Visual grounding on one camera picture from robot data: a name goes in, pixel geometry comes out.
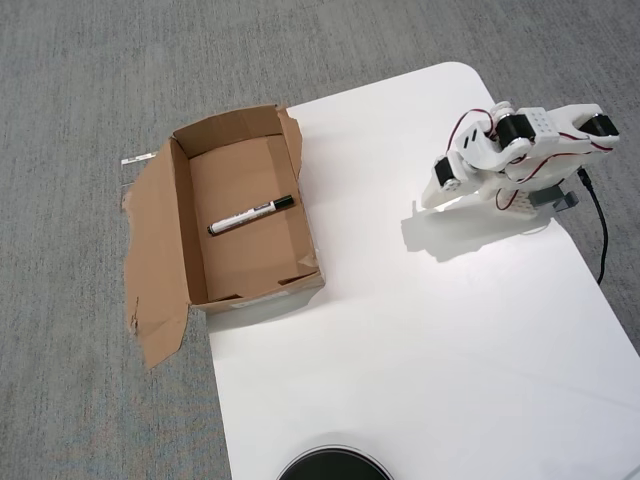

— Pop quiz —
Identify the white marker pen black cap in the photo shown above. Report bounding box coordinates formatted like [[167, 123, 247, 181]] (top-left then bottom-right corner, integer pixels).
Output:
[[206, 195, 295, 238]]

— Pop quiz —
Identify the grey table clamp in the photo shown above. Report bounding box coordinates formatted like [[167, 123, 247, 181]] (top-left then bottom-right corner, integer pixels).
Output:
[[529, 187, 581, 214]]

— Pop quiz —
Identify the open brown cardboard box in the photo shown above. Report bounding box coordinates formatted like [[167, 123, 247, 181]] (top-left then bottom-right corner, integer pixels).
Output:
[[121, 103, 327, 370]]

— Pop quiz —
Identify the black power cable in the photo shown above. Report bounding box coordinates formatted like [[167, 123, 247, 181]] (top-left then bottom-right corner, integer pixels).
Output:
[[576, 167, 610, 287]]

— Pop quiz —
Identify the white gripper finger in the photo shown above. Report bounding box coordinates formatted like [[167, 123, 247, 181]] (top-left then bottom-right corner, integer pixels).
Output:
[[420, 177, 465, 209]]

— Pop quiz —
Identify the black round disc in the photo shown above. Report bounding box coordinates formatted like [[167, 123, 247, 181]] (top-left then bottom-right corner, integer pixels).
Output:
[[276, 432, 396, 480]]

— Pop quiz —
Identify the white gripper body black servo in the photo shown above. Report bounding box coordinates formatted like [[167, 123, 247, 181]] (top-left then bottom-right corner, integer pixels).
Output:
[[433, 155, 484, 197]]

